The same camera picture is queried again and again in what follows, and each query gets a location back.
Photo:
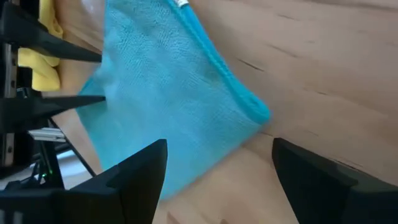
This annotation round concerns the yellow microfiber towel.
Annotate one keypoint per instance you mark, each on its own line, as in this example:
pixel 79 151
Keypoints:
pixel 43 77

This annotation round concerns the blue microfiber towel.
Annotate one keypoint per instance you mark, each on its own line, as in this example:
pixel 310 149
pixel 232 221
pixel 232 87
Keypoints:
pixel 161 93

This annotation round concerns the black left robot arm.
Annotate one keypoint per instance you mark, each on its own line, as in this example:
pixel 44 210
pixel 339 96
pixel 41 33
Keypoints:
pixel 53 165

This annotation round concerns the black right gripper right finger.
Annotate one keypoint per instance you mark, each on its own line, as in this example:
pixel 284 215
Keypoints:
pixel 326 193

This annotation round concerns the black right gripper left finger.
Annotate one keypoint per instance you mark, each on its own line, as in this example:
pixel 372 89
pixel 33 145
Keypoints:
pixel 143 186

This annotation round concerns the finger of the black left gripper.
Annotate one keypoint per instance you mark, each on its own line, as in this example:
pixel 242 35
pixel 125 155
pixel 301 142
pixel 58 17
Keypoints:
pixel 31 37
pixel 25 112

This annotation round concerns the silver aluminium bar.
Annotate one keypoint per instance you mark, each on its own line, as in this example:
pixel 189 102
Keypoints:
pixel 46 134

